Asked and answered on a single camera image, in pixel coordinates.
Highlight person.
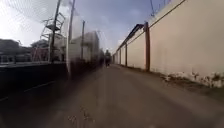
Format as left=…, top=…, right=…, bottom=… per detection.
left=104, top=49, right=112, bottom=69

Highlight white building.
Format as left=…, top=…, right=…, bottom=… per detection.
left=53, top=30, right=105, bottom=64

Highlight dark pole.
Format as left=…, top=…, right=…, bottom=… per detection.
left=80, top=20, right=86, bottom=62

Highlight brown dirt path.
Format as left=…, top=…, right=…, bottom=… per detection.
left=0, top=63, right=224, bottom=128

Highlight pale pole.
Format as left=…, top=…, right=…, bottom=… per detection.
left=65, top=0, right=77, bottom=78

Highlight metal scaffold tower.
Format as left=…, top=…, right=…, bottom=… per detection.
left=31, top=12, right=66, bottom=63

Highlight low grey buildings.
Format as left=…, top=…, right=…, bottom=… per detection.
left=0, top=38, right=51, bottom=64

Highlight long beige wall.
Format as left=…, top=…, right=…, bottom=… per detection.
left=111, top=0, right=224, bottom=89

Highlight low dark wall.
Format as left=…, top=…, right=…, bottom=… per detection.
left=0, top=61, right=101, bottom=101

